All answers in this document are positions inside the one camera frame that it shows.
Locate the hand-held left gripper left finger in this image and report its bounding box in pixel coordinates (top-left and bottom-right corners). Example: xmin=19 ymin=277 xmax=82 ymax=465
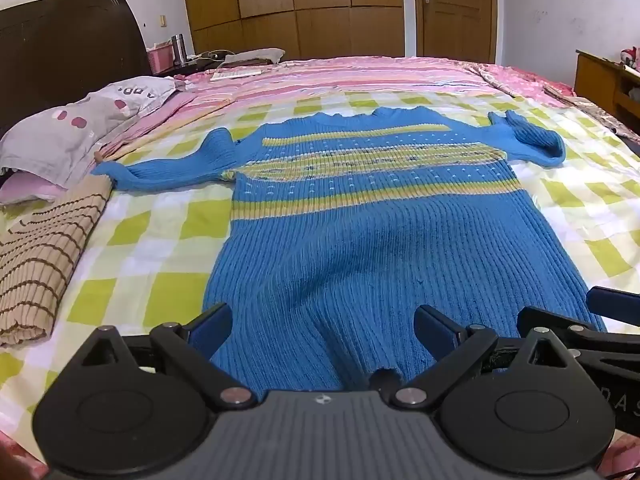
xmin=75 ymin=302 xmax=258 ymax=408

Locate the grey cloth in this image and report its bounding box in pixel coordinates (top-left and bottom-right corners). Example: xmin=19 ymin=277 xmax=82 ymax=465
xmin=220 ymin=48 xmax=286 ymax=67

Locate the tan striped folded cloth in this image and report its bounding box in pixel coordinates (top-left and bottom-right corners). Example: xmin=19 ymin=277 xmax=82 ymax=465
xmin=0 ymin=174 xmax=115 ymax=348

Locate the pink striped blanket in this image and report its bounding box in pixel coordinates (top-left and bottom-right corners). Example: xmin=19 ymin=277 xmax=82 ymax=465
xmin=100 ymin=55 xmax=506 ymax=158

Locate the dark wooden headboard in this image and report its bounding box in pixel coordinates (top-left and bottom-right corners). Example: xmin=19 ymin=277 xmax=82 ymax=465
xmin=0 ymin=0 xmax=153 ymax=136

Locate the wooden door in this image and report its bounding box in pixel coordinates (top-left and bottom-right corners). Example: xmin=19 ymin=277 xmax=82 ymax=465
xmin=412 ymin=0 xmax=498 ymax=63

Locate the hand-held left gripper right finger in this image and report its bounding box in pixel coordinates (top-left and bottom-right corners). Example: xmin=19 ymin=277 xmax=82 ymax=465
xmin=390 ymin=304 xmax=581 ymax=408

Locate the grey pillow with pink dots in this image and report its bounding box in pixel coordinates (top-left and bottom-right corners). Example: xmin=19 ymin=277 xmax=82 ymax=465
xmin=0 ymin=76 xmax=178 ymax=191

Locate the pink storage box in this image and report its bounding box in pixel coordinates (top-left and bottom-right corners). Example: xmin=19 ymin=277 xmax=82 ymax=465
xmin=146 ymin=44 xmax=177 ymax=75

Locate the green checked bed sheet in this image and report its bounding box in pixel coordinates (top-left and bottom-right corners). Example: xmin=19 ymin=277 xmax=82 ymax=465
xmin=0 ymin=85 xmax=640 ymax=461

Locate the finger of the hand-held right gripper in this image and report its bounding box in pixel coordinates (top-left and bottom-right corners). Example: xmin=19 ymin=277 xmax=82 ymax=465
xmin=516 ymin=306 xmax=608 ymax=347
xmin=586 ymin=286 xmax=640 ymax=321

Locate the pink floral quilt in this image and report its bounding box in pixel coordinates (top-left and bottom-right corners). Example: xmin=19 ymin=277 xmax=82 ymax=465
xmin=465 ymin=60 xmax=640 ymax=143

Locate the wooden wardrobe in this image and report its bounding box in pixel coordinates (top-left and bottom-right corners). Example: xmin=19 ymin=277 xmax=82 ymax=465
xmin=179 ymin=0 xmax=405 ymax=61

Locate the white paper sheet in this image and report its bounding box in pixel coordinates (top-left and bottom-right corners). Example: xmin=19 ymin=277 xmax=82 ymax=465
xmin=210 ymin=66 xmax=262 ymax=82

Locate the wooden side cabinet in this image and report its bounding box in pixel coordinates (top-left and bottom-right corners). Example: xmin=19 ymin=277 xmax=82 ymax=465
xmin=574 ymin=50 xmax=640 ymax=133

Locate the blue striped knit sweater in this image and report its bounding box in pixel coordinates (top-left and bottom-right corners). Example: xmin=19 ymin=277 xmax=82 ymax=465
xmin=91 ymin=106 xmax=608 ymax=393

